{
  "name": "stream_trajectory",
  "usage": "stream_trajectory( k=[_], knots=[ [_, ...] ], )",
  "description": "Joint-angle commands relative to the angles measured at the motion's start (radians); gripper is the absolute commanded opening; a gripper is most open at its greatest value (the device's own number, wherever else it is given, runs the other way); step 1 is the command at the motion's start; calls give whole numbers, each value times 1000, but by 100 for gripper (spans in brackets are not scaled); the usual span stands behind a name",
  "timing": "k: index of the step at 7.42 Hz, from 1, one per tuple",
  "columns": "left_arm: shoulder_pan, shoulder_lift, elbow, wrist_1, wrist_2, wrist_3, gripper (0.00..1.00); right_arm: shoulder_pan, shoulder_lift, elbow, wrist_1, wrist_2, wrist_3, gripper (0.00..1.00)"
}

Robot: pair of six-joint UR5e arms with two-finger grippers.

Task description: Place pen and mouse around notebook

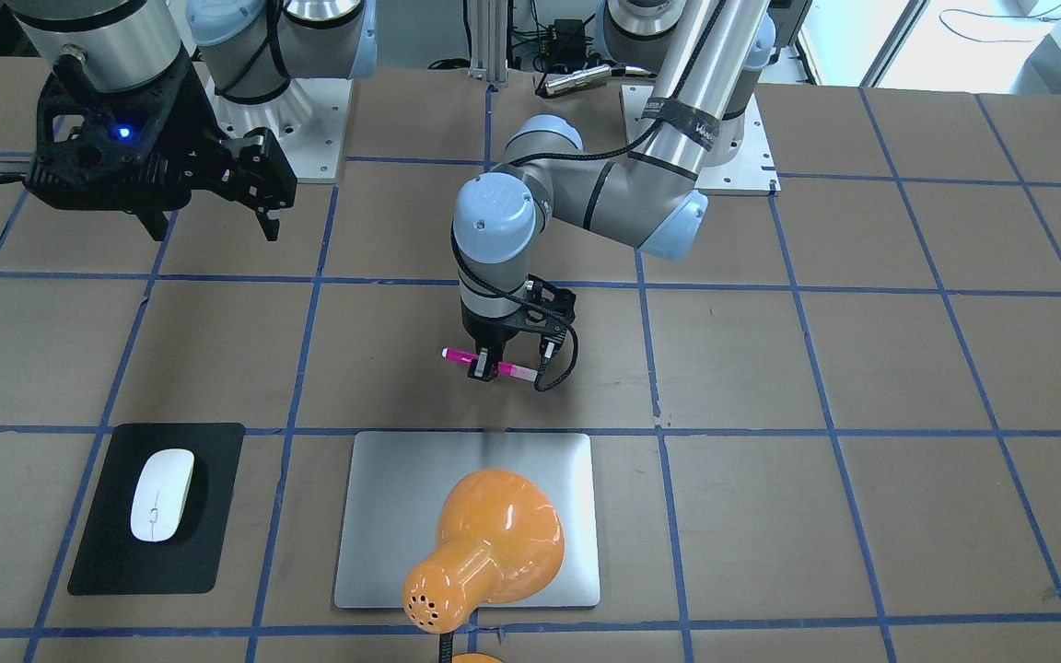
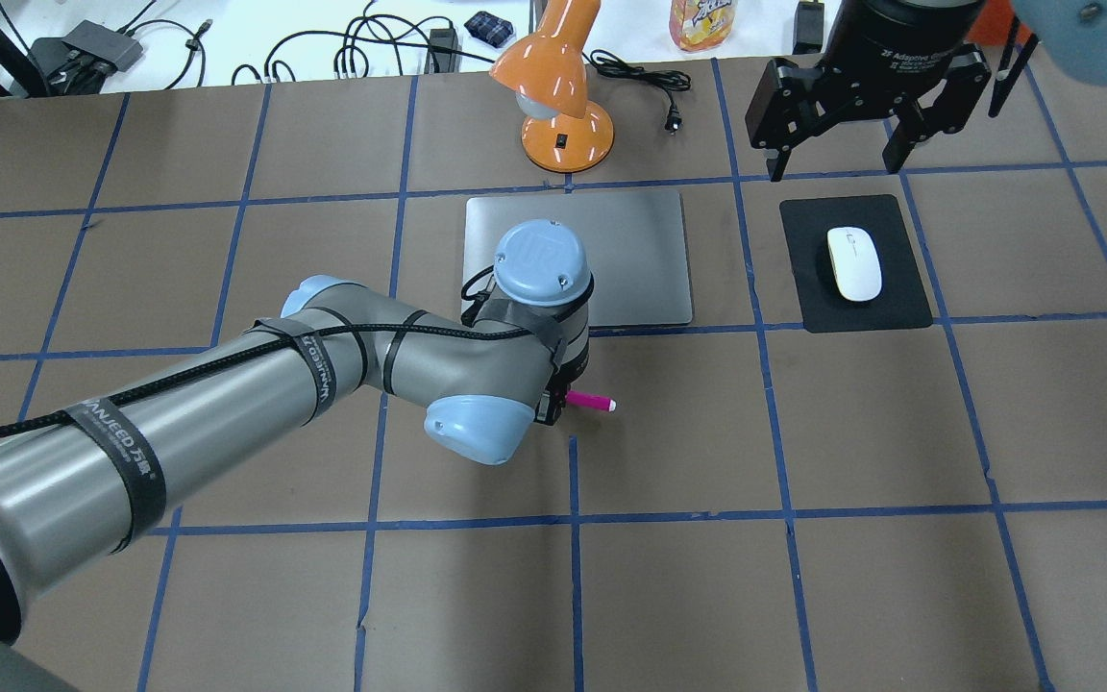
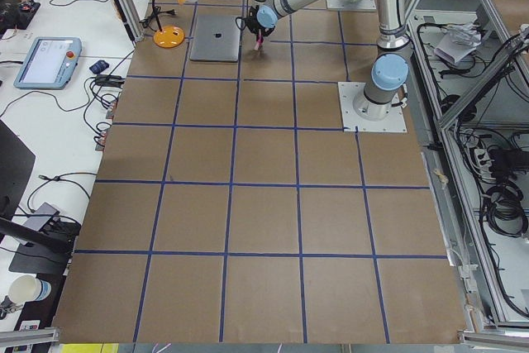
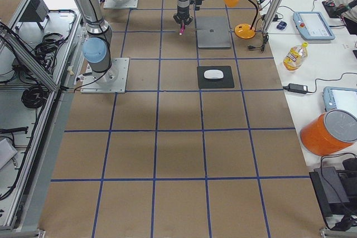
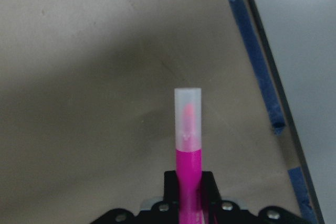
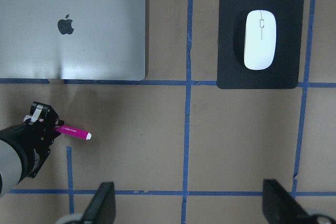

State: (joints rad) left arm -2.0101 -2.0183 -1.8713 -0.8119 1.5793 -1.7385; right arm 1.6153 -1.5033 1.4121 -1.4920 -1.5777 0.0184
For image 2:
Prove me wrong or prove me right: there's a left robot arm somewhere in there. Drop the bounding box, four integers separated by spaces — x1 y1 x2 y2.
0 219 594 691

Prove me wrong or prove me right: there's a lamp power cable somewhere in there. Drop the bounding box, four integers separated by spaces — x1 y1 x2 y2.
587 50 692 136

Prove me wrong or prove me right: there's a black power adapter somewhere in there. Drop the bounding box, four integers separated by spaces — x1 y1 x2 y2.
792 0 826 56

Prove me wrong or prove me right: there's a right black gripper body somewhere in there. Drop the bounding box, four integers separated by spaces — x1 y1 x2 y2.
744 1 992 149

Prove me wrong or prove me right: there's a pink highlighter pen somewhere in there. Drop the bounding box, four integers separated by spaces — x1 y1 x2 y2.
565 390 618 412

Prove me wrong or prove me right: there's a dark blue pouch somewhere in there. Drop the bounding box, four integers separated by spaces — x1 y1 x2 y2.
464 12 515 49

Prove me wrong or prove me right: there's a silver laptop notebook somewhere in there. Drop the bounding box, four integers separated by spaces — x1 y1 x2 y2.
462 188 694 329

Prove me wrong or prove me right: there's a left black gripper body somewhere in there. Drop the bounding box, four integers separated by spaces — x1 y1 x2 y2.
534 335 590 426

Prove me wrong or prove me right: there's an orange round object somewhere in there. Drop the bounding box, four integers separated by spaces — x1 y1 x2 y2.
968 0 1016 47

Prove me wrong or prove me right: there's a white computer mouse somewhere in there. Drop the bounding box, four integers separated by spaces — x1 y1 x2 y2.
825 225 883 303

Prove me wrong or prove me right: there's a yellow snack bag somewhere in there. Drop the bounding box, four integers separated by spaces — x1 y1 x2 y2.
668 0 737 53

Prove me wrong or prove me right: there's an orange desk lamp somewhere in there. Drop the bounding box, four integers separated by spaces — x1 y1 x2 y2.
489 1 615 174

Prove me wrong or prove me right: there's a black mousepad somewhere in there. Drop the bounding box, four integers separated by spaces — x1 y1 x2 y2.
780 194 932 334

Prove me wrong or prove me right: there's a grey usb hub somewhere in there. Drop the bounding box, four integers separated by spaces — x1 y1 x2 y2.
61 19 142 73

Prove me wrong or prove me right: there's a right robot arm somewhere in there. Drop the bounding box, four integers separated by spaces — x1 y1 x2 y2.
744 1 1107 183

